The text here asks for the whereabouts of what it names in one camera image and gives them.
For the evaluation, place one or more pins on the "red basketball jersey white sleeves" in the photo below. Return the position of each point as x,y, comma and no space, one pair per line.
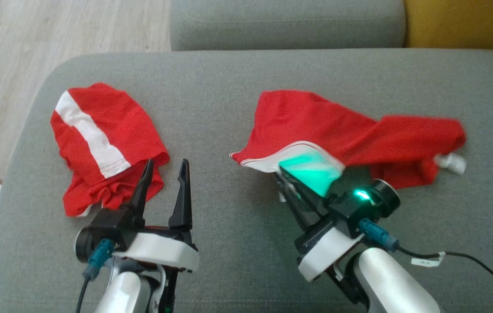
315,121

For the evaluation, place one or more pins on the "red shorts white stripe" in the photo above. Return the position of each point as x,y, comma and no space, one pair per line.
120,130

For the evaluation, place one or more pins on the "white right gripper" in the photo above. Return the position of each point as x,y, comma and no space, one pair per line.
322,252

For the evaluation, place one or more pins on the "yellow cushion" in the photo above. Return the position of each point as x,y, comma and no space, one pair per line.
463,21

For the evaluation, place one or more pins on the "grey sofa back cushion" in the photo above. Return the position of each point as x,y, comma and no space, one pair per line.
285,21

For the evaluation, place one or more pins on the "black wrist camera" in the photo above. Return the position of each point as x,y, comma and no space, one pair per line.
114,224
350,208

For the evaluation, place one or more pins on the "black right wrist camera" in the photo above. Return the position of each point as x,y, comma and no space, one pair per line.
350,208

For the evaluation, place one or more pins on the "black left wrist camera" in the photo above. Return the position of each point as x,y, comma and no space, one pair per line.
114,224

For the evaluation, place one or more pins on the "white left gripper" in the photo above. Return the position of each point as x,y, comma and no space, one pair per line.
159,250

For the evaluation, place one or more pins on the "grey sofa seat cushion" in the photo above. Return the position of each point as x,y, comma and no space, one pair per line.
229,87

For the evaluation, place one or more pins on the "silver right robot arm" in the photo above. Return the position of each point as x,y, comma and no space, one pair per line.
389,282

